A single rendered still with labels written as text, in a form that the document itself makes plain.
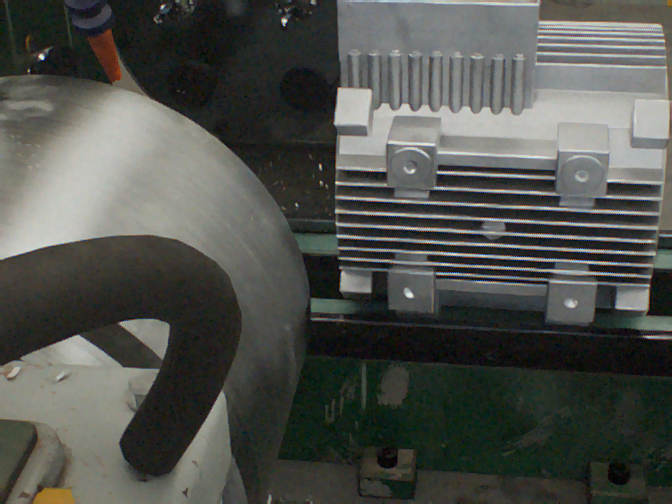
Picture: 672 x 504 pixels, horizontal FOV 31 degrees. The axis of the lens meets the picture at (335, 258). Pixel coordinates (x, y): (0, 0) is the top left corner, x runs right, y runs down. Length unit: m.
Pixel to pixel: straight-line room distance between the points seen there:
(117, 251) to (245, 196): 0.34
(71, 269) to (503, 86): 0.54
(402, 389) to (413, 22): 0.26
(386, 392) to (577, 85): 0.25
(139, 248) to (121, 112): 0.33
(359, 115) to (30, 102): 0.24
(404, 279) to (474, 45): 0.15
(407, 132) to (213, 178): 0.19
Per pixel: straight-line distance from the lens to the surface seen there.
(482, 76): 0.74
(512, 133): 0.74
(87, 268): 0.23
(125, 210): 0.51
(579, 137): 0.72
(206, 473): 0.37
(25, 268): 0.22
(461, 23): 0.73
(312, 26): 1.02
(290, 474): 0.88
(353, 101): 0.74
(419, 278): 0.76
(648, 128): 0.73
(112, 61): 0.68
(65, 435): 0.37
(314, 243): 0.92
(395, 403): 0.85
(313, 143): 1.31
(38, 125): 0.55
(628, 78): 0.75
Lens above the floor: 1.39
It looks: 32 degrees down
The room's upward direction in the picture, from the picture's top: 2 degrees counter-clockwise
